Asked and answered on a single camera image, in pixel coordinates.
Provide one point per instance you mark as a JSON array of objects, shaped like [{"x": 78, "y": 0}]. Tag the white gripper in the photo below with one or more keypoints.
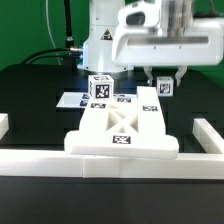
[{"x": 164, "y": 33}]

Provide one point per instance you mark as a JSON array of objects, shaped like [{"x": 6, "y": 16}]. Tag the white chair back frame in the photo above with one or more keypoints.
[{"x": 124, "y": 127}]

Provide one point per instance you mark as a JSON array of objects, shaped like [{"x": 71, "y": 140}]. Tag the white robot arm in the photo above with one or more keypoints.
[{"x": 97, "y": 49}]

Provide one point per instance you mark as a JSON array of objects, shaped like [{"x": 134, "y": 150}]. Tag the white sheet with tags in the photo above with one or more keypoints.
[{"x": 73, "y": 100}]

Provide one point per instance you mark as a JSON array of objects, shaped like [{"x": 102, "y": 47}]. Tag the white block at left edge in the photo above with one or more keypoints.
[{"x": 4, "y": 125}]

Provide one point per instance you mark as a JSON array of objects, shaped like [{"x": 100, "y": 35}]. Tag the white U-shaped obstacle fence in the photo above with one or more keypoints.
[{"x": 209, "y": 165}]

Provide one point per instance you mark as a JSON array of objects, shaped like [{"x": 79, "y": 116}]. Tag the black cable thick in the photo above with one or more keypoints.
[{"x": 54, "y": 53}]

